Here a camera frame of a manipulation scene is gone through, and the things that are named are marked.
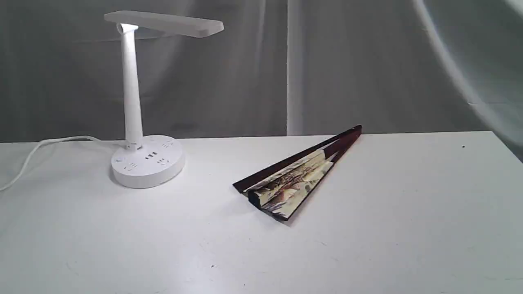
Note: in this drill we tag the painted paper folding fan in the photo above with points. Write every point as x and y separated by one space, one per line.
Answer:
280 189

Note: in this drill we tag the white desk lamp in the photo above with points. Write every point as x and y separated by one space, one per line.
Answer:
148 161

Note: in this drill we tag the grey backdrop curtain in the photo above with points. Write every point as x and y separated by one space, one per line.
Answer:
280 67

